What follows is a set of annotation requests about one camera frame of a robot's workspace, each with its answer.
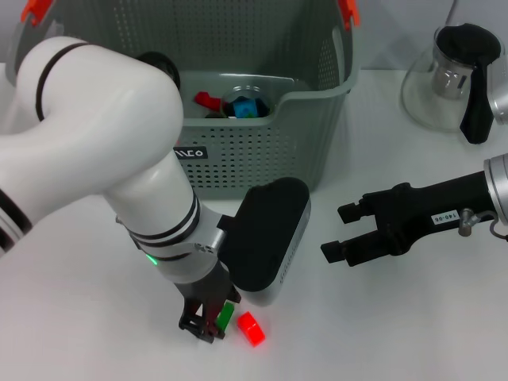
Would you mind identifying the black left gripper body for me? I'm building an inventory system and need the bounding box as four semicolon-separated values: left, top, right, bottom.
173;260;242;317

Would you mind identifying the glass teacup black sleeve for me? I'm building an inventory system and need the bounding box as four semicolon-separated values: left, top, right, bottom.
138;51;183;90
204;85;275;120

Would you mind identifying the green toy brick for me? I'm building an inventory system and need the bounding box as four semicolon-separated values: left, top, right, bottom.
216;302;236;333

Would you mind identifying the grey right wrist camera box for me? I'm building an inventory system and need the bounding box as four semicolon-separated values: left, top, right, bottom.
489;59;508;126

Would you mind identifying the grey perforated storage basket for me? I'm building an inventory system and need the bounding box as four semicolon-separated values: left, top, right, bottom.
6;0;362;202

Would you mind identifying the blue square toy plate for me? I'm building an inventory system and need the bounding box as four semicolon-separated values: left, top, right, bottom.
233;101;257;119

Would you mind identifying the dark red long brick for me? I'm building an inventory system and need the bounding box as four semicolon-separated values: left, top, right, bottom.
193;90;223;114

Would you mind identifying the orange red slope brick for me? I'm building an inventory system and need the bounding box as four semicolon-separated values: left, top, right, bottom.
237;311;267;348

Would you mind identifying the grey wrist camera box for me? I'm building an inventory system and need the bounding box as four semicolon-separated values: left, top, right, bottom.
489;59;508;126
219;177;312;307

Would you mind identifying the glass pitcher black handle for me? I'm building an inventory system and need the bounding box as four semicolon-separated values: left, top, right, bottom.
400;23;505;144

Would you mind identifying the orange basket handle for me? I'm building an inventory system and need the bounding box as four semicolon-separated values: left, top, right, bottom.
20;0;52;27
337;0;361;31

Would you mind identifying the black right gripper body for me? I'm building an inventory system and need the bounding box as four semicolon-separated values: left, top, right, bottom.
361;171;505;258

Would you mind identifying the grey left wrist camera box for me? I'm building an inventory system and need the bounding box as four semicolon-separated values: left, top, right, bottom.
219;177;312;307

